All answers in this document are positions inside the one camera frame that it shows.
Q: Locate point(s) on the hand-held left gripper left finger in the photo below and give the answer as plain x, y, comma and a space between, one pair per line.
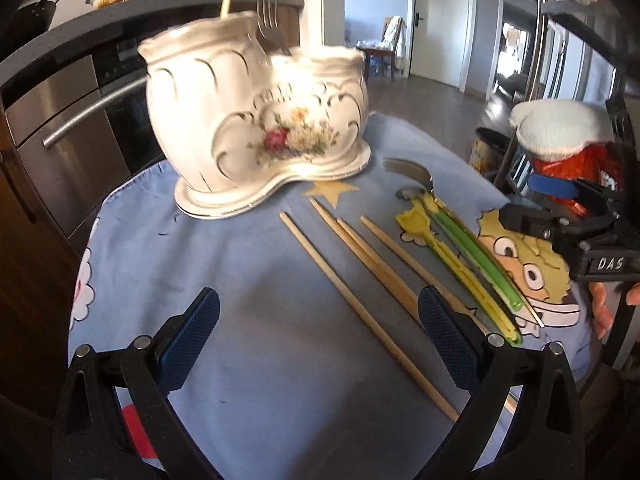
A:
190, 340

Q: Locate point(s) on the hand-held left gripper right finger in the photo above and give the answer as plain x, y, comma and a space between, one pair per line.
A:
450, 340

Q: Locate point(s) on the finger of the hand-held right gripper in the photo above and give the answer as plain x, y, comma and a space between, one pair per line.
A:
550, 185
530, 220

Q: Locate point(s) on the white floral ceramic utensil holder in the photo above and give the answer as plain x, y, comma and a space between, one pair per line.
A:
200, 125

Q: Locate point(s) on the person's right hand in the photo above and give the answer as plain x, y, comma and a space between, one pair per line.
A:
602, 310

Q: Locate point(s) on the plush toy with white hat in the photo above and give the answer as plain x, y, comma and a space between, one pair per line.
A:
560, 130

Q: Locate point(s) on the patterned tin bucket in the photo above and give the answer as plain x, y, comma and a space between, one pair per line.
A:
487, 152

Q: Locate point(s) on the blue cartoon printed tablecloth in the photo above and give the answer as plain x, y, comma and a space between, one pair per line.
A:
260, 285

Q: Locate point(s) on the black shelf rack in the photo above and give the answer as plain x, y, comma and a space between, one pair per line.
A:
590, 30

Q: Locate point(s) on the brown wooden cabinet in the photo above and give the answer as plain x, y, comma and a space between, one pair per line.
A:
35, 285

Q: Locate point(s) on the white door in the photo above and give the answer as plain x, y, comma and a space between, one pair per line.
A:
442, 25

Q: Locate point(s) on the wooden chair with white cloth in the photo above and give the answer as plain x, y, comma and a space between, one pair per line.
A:
392, 40

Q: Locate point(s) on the stainless steel built-in oven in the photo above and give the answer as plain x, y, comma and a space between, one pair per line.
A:
65, 160

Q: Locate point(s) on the silver metal fork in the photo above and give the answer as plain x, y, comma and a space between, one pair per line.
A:
270, 20

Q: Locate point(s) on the grey stone countertop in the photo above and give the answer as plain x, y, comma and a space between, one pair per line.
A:
100, 25

